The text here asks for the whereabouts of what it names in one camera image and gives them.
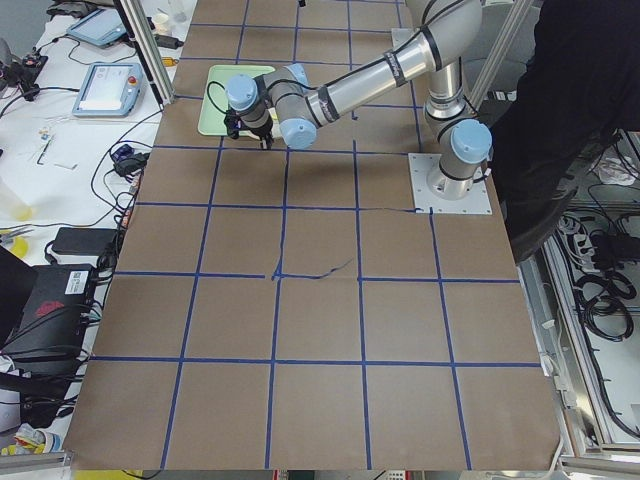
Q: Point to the person in black clothes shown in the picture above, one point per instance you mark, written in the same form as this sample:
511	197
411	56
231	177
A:
580	87

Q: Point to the blue teach pendant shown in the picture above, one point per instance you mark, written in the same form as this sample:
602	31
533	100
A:
109	90
101	28

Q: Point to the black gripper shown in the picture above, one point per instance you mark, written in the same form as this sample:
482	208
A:
259	132

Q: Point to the black computer box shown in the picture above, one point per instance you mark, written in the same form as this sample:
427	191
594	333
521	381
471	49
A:
54	321

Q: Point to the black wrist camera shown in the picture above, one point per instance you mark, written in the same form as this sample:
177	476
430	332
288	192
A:
233	124

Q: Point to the gold metal cylinder tool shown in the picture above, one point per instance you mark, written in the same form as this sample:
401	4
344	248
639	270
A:
170	61

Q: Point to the black power adapter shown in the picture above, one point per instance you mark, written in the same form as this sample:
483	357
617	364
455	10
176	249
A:
80	242

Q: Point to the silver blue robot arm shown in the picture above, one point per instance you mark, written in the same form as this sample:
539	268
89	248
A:
443	31

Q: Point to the near blue teach pendant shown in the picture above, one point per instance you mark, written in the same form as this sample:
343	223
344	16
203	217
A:
109	90

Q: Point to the light green plastic tray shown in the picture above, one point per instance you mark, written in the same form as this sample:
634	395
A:
214	104

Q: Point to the far blue teach pendant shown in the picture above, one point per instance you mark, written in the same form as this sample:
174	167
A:
101	28

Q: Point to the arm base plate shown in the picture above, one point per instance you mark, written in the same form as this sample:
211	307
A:
434	192

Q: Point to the aluminium frame post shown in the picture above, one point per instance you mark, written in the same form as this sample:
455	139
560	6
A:
137	26

